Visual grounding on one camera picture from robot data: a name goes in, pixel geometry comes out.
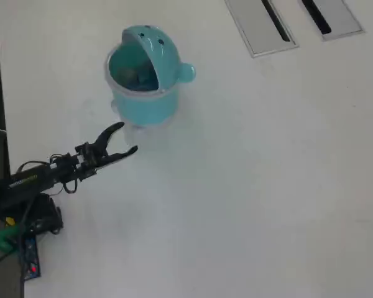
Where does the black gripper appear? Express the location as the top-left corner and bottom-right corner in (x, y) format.
(74, 121), (139, 181)

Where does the teal whale-shaped bin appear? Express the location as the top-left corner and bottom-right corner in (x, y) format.
(104, 25), (197, 134)

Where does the blue circuit board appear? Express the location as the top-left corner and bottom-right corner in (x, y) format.
(19, 235), (42, 282)

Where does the green table clamp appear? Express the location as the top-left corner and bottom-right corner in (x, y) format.
(0, 225), (23, 253)

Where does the silver table cable hatch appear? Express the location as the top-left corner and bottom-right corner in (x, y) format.
(224, 0), (300, 59)
(298, 0), (367, 42)

